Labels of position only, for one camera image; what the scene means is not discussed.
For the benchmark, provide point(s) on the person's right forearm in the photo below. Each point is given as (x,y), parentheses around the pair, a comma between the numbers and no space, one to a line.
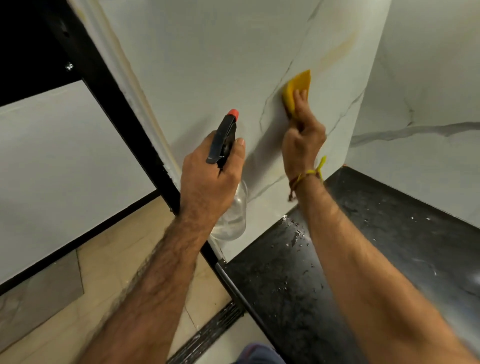
(375,285)

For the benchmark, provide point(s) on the black floor drain grate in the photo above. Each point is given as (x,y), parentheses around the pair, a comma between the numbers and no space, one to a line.
(210,330)

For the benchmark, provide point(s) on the person's left forearm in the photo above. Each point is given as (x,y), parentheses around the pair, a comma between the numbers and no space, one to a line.
(150,296)

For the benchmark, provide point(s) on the person's left hand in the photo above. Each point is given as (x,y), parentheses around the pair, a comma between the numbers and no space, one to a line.
(206,187)

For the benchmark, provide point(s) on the yellow cleaning cloth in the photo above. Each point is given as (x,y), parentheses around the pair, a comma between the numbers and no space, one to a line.
(298,84)

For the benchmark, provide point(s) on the clear spray bottle black trigger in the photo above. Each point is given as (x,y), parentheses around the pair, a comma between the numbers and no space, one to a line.
(225,135)

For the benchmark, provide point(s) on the yellow thread wristband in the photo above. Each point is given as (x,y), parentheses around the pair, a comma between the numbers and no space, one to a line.
(307,173)

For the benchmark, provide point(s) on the black stone countertop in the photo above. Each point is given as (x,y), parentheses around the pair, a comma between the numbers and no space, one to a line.
(375,243)

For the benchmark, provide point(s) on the blue red-striped shirt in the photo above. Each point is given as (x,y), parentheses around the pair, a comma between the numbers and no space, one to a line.
(258,356)

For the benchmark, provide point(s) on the black door frame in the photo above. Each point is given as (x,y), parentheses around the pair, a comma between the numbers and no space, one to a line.
(112,112)

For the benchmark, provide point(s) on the person's right hand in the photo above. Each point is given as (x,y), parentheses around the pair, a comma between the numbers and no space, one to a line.
(303,146)

